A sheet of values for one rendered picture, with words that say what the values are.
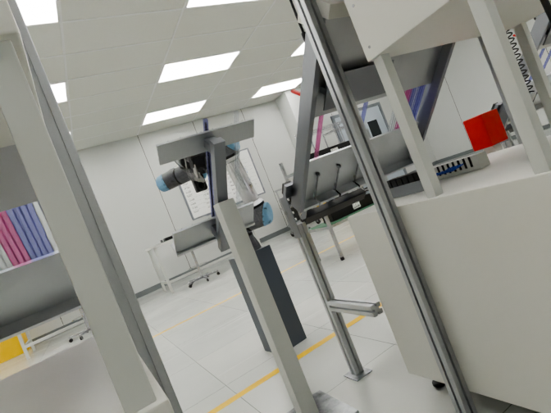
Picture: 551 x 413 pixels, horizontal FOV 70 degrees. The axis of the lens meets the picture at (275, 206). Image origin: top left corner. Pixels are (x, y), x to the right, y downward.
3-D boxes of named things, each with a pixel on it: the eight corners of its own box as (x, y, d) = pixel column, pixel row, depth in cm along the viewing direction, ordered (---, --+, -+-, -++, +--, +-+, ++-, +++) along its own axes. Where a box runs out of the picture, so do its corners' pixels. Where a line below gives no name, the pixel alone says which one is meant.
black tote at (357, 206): (334, 221, 388) (330, 211, 388) (324, 223, 403) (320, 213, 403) (374, 202, 414) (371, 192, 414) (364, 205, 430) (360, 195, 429)
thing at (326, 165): (300, 206, 156) (295, 201, 158) (410, 159, 186) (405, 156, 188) (304, 165, 144) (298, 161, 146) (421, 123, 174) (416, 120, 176)
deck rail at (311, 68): (299, 213, 154) (290, 205, 158) (303, 211, 155) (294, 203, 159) (320, 20, 109) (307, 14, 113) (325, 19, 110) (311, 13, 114)
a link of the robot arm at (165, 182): (192, 145, 210) (148, 176, 166) (208, 137, 206) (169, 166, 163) (202, 164, 214) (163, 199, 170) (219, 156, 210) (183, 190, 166)
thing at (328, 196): (303, 211, 155) (293, 201, 160) (414, 164, 186) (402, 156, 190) (304, 209, 155) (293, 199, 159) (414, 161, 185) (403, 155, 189)
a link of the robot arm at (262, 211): (254, 226, 220) (209, 137, 207) (278, 217, 215) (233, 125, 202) (248, 234, 209) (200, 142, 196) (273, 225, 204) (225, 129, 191)
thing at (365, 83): (313, 124, 131) (304, 118, 134) (438, 86, 161) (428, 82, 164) (325, 18, 110) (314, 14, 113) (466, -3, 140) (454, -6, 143)
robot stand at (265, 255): (265, 351, 219) (228, 259, 218) (289, 334, 228) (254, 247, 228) (281, 355, 203) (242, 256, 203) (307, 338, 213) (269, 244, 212)
